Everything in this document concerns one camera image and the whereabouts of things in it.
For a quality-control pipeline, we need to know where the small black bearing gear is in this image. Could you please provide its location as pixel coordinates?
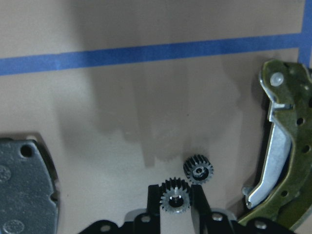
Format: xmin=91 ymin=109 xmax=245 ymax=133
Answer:
xmin=183 ymin=155 xmax=214 ymax=185

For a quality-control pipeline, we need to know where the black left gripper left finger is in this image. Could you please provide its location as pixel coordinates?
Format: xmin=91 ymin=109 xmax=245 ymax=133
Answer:
xmin=147 ymin=185 xmax=160 ymax=234

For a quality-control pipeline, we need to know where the green curved brake shoe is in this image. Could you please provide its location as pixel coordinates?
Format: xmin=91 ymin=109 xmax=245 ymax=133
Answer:
xmin=238 ymin=59 xmax=312 ymax=230

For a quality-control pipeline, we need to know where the black brake pad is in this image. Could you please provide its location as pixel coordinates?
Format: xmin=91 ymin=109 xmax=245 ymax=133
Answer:
xmin=0 ymin=138 xmax=59 ymax=234

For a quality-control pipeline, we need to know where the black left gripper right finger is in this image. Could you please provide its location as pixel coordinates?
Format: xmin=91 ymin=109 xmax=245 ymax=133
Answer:
xmin=191 ymin=185 xmax=213 ymax=234

